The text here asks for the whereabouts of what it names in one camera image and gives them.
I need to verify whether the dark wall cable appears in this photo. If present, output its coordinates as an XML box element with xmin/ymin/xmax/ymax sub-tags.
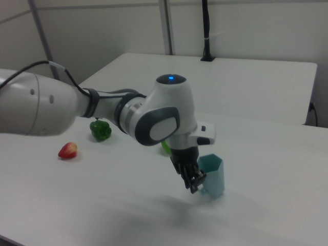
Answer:
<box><xmin>309</xmin><ymin>101</ymin><xmax>319</xmax><ymax>127</ymax></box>

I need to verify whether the red toy strawberry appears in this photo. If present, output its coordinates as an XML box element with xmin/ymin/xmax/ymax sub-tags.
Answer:
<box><xmin>57</xmin><ymin>142</ymin><xmax>78</xmax><ymax>160</ymax></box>

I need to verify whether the black cable-wrapped pole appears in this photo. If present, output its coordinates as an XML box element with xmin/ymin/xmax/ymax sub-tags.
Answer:
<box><xmin>201</xmin><ymin>0</ymin><xmax>212</xmax><ymax>59</ymax></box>

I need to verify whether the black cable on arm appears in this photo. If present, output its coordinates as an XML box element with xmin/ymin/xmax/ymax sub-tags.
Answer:
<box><xmin>0</xmin><ymin>60</ymin><xmax>147</xmax><ymax>103</ymax></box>

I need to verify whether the light blue hexagonal mug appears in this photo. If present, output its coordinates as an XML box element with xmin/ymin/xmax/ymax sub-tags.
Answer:
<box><xmin>197</xmin><ymin>153</ymin><xmax>227</xmax><ymax>199</ymax></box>

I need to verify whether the white adjacent table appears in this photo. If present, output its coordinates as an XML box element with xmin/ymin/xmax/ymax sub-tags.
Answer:
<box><xmin>78</xmin><ymin>53</ymin><xmax>318</xmax><ymax>126</ymax></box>

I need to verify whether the dark green bell pepper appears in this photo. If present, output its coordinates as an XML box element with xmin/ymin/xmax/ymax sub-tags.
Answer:
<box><xmin>89</xmin><ymin>119</ymin><xmax>112</xmax><ymax>142</ymax></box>

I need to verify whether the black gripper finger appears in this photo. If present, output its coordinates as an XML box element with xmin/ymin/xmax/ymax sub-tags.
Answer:
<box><xmin>179</xmin><ymin>166</ymin><xmax>196</xmax><ymax>191</ymax></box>
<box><xmin>190</xmin><ymin>169</ymin><xmax>208</xmax><ymax>194</ymax></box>

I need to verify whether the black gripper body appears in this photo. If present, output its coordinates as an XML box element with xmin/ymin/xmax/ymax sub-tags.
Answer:
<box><xmin>169</xmin><ymin>146</ymin><xmax>200</xmax><ymax>175</ymax></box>

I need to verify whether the light green bell pepper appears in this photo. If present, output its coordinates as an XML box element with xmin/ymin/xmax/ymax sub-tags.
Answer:
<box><xmin>160</xmin><ymin>139</ymin><xmax>172</xmax><ymax>156</ymax></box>

